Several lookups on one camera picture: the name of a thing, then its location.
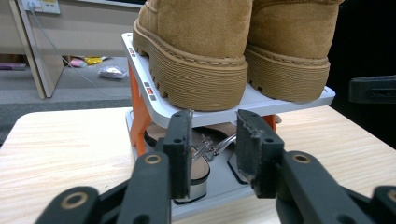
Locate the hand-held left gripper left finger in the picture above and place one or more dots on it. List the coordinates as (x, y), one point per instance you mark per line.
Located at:
(180, 155)

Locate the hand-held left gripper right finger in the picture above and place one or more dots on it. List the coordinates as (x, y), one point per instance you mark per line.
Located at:
(258, 155)

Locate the white two-tier shoe rack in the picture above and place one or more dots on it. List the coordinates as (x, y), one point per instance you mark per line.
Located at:
(218, 112)

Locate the tan suede boot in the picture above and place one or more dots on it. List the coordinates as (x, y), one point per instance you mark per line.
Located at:
(289, 46)
(199, 46)

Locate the clear plastic bag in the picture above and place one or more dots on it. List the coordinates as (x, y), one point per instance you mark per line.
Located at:
(112, 72)

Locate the yellow packet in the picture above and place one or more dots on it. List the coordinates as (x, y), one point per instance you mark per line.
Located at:
(95, 60)

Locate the pink packet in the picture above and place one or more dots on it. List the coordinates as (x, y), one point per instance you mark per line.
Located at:
(77, 62)

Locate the purple flat item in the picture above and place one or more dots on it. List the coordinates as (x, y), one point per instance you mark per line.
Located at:
(12, 66)

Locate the white wall socket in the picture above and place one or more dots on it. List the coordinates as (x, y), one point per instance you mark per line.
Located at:
(43, 5)

